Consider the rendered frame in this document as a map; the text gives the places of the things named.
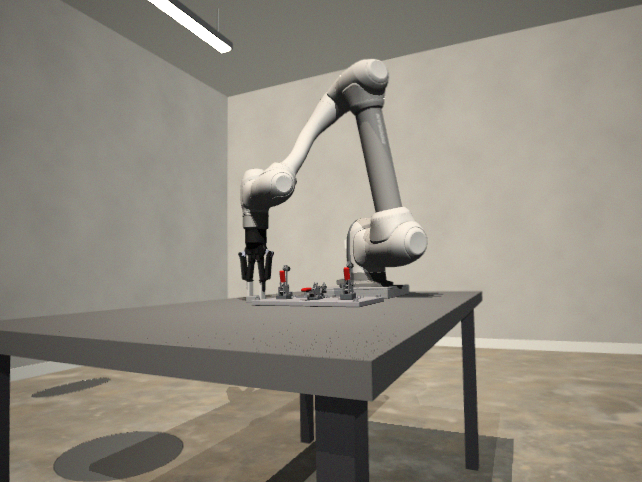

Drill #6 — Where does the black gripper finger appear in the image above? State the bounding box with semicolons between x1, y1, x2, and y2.
238;250;256;296
255;249;274;299

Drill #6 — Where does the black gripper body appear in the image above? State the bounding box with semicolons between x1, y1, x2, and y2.
245;229;267;260

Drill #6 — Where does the red-handled toggle clamp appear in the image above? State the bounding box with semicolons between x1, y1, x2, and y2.
301;282;327;300

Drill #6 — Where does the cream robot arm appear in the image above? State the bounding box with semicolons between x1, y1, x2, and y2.
241;59;427;287

